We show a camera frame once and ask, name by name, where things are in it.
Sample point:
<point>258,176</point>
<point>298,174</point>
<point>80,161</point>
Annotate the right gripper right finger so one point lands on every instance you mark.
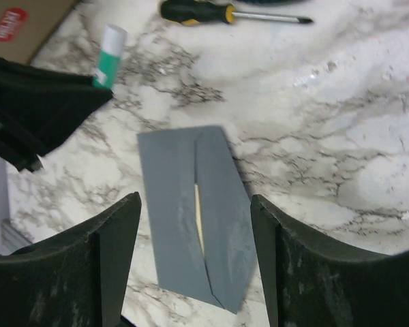
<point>311,279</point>

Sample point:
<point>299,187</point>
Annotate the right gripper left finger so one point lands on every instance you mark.
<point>77,277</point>

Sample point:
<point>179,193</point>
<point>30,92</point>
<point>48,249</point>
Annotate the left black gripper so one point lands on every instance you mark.
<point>41,109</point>

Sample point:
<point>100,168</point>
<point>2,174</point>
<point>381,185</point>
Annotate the green white glue stick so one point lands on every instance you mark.
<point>111,50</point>

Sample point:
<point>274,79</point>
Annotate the grey paper envelope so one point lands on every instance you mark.
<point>173,161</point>

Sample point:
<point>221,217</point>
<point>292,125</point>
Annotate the cream paper letter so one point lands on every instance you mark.
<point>199,218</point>

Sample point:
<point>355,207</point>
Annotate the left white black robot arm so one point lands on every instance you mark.
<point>39,111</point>

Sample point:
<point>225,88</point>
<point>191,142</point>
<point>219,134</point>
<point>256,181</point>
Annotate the tan plastic toolbox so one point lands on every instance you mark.
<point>25,25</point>

